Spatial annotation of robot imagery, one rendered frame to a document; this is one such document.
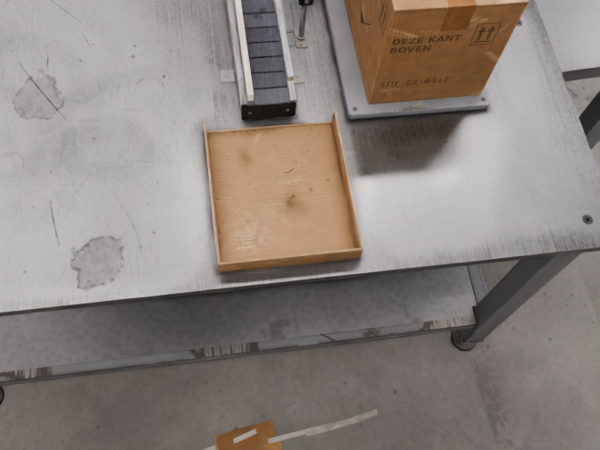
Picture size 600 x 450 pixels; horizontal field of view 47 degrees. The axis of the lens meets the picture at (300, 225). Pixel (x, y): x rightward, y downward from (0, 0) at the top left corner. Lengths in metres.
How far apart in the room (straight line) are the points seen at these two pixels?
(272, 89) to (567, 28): 0.71
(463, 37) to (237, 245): 0.56
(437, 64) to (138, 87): 0.59
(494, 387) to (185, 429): 0.91
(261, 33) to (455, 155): 0.47
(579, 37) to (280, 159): 0.75
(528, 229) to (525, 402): 0.89
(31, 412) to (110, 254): 0.91
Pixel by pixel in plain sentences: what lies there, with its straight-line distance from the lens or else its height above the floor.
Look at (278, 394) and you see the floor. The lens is 2.02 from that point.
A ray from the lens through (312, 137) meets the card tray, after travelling 1.37.
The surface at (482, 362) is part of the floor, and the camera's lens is 2.16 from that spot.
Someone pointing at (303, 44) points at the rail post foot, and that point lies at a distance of 1.51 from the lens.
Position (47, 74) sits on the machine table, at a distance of 1.50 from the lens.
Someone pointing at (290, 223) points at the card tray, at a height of 0.83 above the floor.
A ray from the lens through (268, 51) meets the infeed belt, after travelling 1.43.
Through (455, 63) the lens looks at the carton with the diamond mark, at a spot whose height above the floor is 0.96.
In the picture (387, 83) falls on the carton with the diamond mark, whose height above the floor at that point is 0.92.
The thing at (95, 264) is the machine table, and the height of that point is 0.83.
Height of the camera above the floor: 1.98
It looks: 64 degrees down
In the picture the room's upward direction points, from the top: 10 degrees clockwise
